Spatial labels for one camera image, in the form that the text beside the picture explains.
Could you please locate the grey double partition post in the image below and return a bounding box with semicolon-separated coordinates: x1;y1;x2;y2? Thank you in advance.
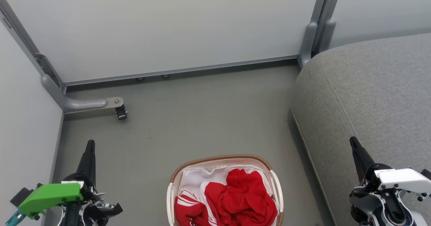
298;0;344;68

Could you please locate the grey partition post with foot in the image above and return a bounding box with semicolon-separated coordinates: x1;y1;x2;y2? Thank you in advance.
0;0;124;114

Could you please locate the teal cable connector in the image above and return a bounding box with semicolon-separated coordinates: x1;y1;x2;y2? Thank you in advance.
5;209;27;226

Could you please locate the red white striped garment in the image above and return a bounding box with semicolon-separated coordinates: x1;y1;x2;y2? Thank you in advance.
174;189;218;226

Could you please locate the grey fabric sofa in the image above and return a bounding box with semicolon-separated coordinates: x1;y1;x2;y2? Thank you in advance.
291;33;431;226

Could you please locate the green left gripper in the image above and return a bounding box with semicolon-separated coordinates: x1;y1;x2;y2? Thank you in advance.
18;139;123;226

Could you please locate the white wicker-rimmed laundry basket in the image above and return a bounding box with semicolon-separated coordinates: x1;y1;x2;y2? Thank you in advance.
166;154;284;226

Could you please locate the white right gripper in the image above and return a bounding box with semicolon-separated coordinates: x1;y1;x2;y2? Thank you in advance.
349;136;431;226

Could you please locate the grey partition bottom rail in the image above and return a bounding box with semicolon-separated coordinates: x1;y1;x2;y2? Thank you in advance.
63;55;300;87

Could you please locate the black caster wheel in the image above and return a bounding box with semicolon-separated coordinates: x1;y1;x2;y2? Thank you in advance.
115;105;128;121

